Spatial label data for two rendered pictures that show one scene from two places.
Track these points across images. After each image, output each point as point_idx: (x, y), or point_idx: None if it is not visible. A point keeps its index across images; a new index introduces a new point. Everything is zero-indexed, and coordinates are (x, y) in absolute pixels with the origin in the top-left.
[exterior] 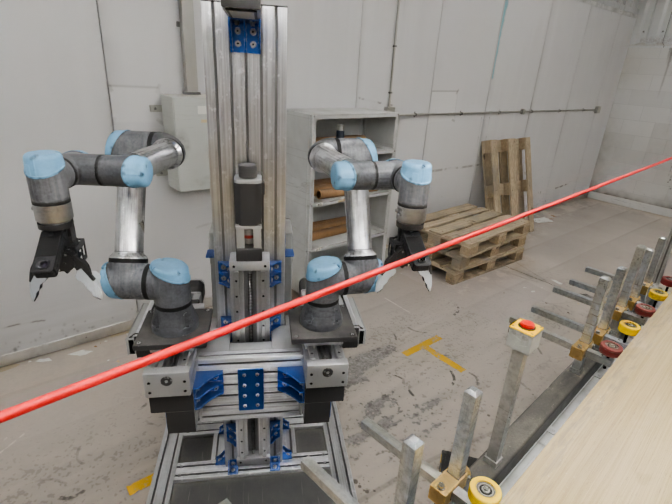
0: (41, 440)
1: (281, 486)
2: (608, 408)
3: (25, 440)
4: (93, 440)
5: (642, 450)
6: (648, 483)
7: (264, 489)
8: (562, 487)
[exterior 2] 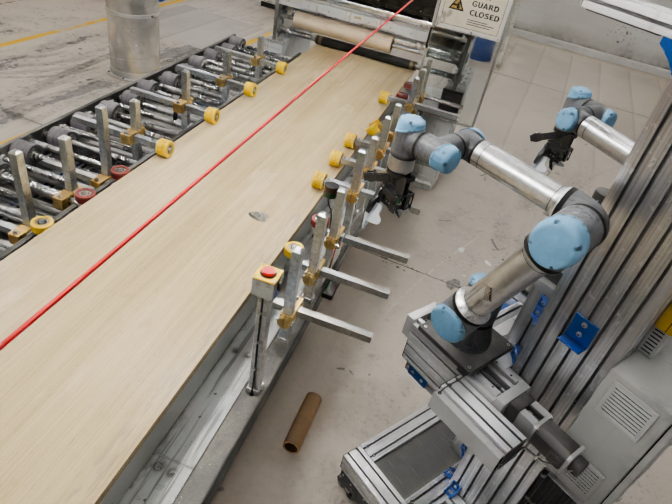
0: (663, 463)
1: (430, 463)
2: (147, 393)
3: (671, 456)
4: (634, 484)
5: (133, 349)
6: (144, 320)
7: (440, 454)
8: (215, 299)
